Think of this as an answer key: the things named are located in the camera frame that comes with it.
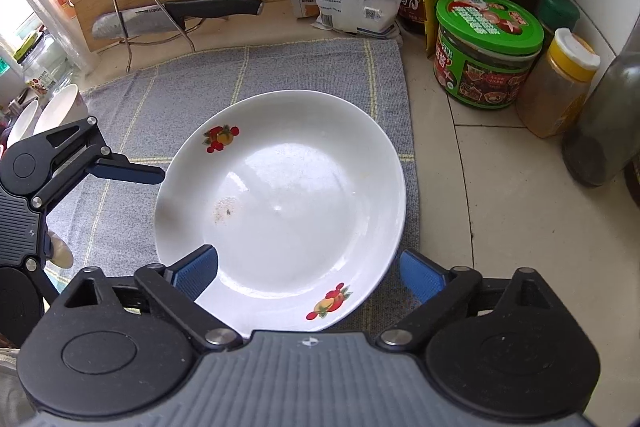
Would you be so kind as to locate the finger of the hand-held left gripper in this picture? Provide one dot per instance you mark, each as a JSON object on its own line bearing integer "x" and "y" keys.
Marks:
{"x": 120, "y": 171}
{"x": 47, "y": 284}

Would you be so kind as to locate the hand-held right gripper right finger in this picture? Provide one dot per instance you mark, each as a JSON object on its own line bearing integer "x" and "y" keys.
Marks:
{"x": 422, "y": 277}

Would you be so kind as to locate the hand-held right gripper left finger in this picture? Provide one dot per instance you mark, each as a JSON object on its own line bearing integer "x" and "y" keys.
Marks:
{"x": 195, "y": 272}

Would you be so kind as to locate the white ceramic bowl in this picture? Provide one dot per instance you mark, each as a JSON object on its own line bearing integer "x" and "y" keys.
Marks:
{"x": 22, "y": 122}
{"x": 60, "y": 112}

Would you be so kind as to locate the white fruit print plate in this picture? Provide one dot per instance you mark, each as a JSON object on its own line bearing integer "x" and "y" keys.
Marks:
{"x": 300, "y": 207}

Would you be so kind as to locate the person's left hand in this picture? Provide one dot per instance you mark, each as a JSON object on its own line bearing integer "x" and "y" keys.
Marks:
{"x": 61, "y": 251}

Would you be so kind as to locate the grey checked dish mat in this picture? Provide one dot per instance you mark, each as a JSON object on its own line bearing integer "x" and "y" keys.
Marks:
{"x": 150, "y": 107}

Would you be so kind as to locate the clear glass jar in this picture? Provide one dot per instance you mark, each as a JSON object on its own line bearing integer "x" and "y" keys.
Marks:
{"x": 45, "y": 72}

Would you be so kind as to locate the large plastic wrap roll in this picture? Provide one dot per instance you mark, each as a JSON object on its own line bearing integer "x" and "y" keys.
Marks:
{"x": 60, "y": 37}

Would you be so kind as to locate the yellow lid spice jar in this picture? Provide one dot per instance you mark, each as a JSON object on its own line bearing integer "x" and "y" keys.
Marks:
{"x": 550, "y": 97}

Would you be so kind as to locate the dark glass bottle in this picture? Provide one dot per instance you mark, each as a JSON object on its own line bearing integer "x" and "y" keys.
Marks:
{"x": 600, "y": 132}

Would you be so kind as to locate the green lid sauce jar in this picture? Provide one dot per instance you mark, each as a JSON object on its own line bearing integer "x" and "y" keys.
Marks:
{"x": 487, "y": 57}

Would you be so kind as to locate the green cap bottle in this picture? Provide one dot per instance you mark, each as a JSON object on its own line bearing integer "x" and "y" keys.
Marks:
{"x": 557, "y": 12}

